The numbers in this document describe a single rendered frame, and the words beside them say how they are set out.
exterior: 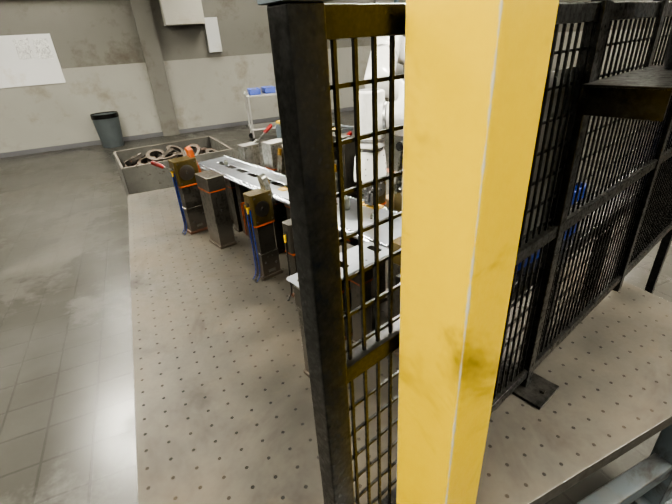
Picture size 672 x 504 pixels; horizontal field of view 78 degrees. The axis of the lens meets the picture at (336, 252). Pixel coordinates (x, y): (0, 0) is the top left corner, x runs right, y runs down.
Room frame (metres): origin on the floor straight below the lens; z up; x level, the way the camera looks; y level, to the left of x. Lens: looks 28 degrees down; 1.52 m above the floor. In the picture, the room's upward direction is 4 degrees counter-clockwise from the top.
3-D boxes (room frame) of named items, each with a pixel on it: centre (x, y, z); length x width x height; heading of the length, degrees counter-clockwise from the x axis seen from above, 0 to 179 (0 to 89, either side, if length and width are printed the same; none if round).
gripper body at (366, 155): (1.22, -0.12, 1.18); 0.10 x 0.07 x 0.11; 129
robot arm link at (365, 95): (1.22, -0.13, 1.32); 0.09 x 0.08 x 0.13; 73
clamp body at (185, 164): (1.91, 0.70, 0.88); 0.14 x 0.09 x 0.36; 129
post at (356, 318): (0.97, -0.06, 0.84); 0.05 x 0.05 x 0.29; 39
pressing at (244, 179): (1.59, 0.19, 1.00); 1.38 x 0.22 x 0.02; 39
